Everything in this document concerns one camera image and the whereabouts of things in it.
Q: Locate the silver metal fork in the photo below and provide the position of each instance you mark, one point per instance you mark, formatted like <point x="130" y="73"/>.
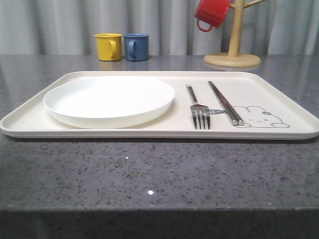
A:
<point x="200" y="113"/>

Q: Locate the yellow mug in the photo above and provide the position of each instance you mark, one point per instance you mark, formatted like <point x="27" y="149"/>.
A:
<point x="109" y="46"/>

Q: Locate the red mug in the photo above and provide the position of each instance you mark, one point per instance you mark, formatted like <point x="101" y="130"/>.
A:
<point x="212" y="12"/>

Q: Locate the white round plate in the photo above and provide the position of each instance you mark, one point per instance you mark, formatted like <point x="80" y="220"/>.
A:
<point x="109" y="102"/>

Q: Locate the cream rabbit serving tray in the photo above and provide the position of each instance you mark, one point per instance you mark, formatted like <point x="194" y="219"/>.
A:
<point x="266" y="112"/>

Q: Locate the wooden mug tree stand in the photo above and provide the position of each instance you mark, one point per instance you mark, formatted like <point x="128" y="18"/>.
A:
<point x="233" y="58"/>

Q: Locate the grey curtain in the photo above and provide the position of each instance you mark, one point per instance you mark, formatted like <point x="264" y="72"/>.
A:
<point x="68" y="27"/>

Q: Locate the blue mug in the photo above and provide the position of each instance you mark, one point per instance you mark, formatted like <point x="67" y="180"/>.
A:
<point x="136" y="46"/>

